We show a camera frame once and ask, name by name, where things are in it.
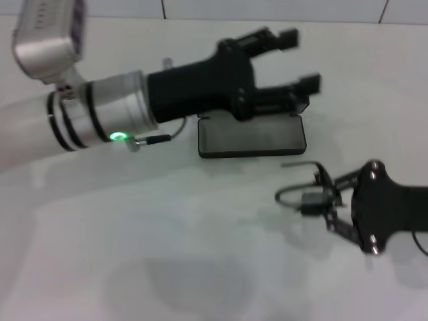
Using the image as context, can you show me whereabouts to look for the black glasses case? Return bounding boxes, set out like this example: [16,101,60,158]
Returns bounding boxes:
[196,95,310,159]

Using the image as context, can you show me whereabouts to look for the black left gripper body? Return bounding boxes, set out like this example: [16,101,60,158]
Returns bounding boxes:
[146,37,259,124]

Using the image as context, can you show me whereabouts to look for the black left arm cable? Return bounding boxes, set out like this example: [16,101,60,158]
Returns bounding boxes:
[132,116,189,148]

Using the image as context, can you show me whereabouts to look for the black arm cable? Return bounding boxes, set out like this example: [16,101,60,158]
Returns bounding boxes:
[132,116,189,148]
[411,230,428,255]

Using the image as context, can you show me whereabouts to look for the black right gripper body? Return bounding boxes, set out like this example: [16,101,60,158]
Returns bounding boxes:
[350,159,428,257]

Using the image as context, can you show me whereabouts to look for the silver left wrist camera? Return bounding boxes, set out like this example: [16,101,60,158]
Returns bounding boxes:
[12,0,89,85]

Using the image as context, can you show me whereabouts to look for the black glasses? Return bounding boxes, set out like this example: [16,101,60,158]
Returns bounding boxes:
[274,160,336,215]

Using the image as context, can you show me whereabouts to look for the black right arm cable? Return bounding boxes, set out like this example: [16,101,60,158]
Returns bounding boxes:
[411,230,428,255]

